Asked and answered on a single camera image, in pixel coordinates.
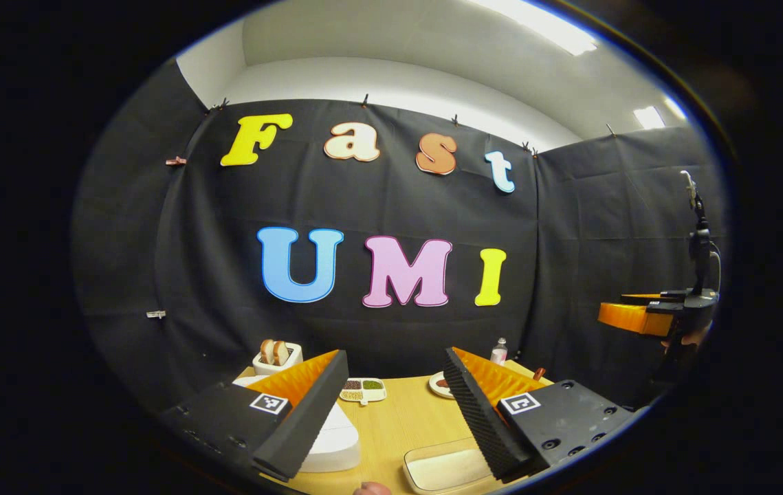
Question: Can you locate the black backdrop cloth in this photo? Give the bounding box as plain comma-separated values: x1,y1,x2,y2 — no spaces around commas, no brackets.
71,58,729,413

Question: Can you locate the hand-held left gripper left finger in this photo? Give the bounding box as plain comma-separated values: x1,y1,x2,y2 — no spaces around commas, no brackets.
159,349,350,482

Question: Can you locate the white divided bean dish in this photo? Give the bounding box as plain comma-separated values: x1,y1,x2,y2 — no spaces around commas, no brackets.
340,377,388,405

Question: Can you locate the white round plate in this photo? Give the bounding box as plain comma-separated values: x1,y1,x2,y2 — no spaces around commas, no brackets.
428,371,457,400

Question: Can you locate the clear tray of rice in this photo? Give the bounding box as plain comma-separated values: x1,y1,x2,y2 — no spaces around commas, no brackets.
403,438,495,494

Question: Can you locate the white rice cooker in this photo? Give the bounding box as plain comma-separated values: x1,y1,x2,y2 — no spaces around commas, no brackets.
233,375,362,474

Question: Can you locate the white toaster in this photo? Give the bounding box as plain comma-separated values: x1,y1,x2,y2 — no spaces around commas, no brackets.
252,342,304,377

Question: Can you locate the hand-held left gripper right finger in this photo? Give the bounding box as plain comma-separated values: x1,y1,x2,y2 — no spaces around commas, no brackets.
442,346,639,483

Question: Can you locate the long ceiling light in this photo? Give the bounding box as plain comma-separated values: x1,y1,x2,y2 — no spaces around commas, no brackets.
487,0,598,56

